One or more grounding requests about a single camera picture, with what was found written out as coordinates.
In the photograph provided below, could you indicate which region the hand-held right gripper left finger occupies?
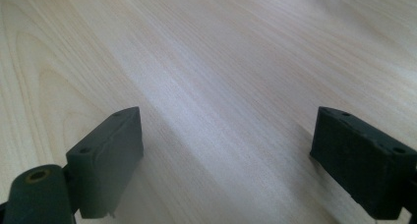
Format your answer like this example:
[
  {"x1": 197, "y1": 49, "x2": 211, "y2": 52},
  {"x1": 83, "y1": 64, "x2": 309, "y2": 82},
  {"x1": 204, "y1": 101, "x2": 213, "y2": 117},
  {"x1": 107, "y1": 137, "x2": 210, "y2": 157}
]
[{"x1": 65, "y1": 106, "x2": 145, "y2": 220}]

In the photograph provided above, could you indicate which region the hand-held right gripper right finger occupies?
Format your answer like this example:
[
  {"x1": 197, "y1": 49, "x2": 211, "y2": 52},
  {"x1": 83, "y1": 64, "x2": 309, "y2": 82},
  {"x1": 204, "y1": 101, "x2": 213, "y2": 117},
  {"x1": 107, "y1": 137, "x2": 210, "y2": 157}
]
[{"x1": 309, "y1": 106, "x2": 417, "y2": 221}]

